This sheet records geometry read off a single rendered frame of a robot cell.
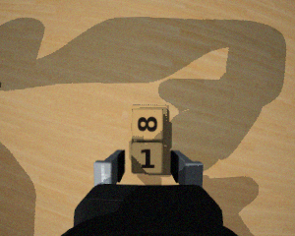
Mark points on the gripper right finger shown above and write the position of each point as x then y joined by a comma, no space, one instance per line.
185,171

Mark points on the tan calendar cube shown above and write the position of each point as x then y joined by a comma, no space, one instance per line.
147,124
147,157

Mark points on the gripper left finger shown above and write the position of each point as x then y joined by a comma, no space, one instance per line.
110,170

